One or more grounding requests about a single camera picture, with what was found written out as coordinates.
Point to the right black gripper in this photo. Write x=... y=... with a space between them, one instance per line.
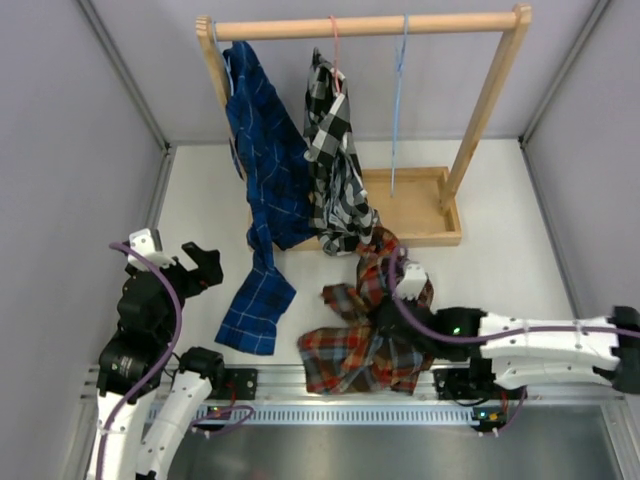
x=383 y=301

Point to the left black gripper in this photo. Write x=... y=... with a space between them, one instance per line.
x=209 y=269

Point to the red brown plaid shirt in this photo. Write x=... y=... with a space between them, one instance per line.
x=359 y=357

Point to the light blue hanger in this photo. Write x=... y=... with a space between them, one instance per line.
x=399 y=73
x=224 y=62

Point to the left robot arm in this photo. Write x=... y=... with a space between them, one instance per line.
x=127 y=445

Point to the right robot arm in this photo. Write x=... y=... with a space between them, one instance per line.
x=512 y=353

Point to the black white checked shirt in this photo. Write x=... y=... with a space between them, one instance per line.
x=342 y=216

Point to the blue plaid shirt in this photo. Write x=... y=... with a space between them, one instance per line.
x=270 y=150

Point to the wooden clothes rack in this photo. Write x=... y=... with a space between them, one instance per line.
x=417 y=204

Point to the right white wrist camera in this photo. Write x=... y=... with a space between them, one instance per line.
x=414 y=280

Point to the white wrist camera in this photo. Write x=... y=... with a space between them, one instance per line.
x=414 y=280
x=147 y=243

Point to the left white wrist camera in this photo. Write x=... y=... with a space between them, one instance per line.
x=147 y=243

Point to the white slotted cable duct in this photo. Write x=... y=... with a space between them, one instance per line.
x=351 y=414

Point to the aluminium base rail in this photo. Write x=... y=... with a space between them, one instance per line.
x=286 y=384

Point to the pink wire hanger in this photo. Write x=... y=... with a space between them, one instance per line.
x=337 y=55

